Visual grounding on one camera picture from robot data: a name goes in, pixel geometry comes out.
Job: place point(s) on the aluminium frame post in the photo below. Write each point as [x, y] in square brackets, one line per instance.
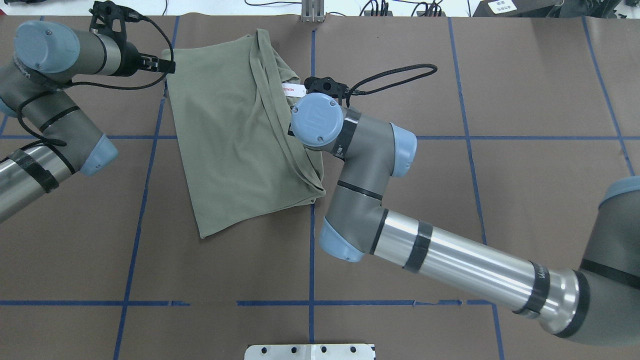
[313, 11]

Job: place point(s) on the olive green long-sleeve shirt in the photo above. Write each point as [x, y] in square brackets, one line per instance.
[232, 116]

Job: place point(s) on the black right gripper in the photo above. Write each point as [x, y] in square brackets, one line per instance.
[290, 131]

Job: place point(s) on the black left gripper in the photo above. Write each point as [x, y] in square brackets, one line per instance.
[129, 59]

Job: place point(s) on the white red shirt hang tag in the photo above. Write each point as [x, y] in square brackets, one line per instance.
[294, 90]

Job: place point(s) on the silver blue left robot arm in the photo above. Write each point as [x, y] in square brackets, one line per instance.
[46, 57]

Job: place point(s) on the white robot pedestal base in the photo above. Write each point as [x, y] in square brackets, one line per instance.
[326, 351]

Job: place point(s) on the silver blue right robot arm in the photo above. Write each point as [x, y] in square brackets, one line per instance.
[595, 304]

